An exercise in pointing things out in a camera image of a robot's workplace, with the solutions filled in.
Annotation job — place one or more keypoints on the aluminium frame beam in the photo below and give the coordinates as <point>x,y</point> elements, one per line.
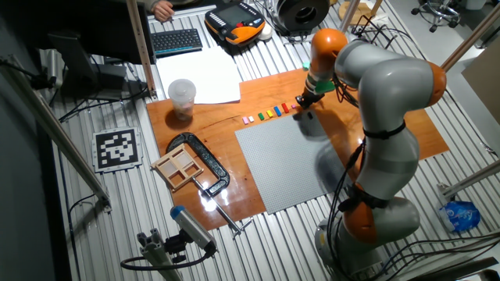
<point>472,178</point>
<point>58,130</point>
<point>472,39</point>

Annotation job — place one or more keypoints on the grey-sleeved person's forearm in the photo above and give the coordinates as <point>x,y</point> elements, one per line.
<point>148,4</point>

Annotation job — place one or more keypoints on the office chair base with castors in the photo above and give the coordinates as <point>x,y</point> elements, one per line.
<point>441,11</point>

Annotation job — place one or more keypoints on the small wooden compartment tray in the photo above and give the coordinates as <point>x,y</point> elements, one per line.
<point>177,168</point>

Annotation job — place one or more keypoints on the dark green Lego brick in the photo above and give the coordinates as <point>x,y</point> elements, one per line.
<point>261,116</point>

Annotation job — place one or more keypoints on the yellow Lego brick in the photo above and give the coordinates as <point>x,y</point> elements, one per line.
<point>269,113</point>

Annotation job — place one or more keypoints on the narrow black Lego brick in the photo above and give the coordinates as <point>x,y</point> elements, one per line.
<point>310,115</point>

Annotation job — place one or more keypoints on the silver aluminium post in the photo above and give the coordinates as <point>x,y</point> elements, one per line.
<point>347,13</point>

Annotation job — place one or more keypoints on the person's bare hand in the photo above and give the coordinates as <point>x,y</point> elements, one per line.
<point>163,11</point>

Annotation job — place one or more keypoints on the black metal C-clamp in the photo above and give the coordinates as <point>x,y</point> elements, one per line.
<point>211,160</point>

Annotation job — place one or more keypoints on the black round spool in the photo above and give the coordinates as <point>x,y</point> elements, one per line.
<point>289,17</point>

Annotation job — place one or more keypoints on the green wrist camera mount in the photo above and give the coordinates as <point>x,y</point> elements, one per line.
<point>325,86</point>

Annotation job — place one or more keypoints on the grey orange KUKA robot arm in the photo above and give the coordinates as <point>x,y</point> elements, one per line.
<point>390,86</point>

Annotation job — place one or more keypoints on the black white fiducial marker board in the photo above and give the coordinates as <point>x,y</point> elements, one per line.
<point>117,149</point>

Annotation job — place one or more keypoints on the grey camera with blue cap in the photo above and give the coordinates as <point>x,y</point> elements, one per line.
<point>193,228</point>

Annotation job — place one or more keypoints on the light pink Lego brick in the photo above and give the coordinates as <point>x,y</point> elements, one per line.
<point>245,120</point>

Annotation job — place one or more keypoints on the round wooden plate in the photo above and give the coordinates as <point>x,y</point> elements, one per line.
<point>369,9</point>

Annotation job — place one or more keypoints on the tan upright frame post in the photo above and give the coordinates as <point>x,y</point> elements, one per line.
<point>140,47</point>

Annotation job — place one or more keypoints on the white paper sheets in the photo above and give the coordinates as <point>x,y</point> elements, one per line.
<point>199,74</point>

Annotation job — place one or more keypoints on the wooden work board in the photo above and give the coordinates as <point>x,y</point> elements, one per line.
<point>273,89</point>

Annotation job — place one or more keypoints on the black computer keyboard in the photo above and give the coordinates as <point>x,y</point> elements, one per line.
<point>176,42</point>

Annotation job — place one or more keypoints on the tan cardboard panel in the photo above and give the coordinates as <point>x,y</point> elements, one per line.
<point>486,86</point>

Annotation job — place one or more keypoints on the dark computer monitor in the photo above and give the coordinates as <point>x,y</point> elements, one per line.
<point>109,31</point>

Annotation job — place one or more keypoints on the long red Lego brick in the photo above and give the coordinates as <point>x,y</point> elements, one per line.
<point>285,108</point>

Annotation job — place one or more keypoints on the grey Lego baseplate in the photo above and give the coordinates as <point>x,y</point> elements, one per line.
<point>285,164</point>

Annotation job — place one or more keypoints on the clear plastic cup with lid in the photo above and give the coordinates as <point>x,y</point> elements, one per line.
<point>182,97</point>

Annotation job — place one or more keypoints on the aluminium camera mount profile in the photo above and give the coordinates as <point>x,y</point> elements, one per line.
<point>156,253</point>

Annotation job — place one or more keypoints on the blue plastic bag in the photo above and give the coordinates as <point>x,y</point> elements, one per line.
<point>460,215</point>

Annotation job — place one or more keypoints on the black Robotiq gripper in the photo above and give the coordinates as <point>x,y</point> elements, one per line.
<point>311,97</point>

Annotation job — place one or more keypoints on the orange black teach pendant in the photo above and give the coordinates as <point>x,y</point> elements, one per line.
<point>234,21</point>

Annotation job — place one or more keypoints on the blue Lego brick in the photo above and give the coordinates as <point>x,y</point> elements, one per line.
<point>277,111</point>

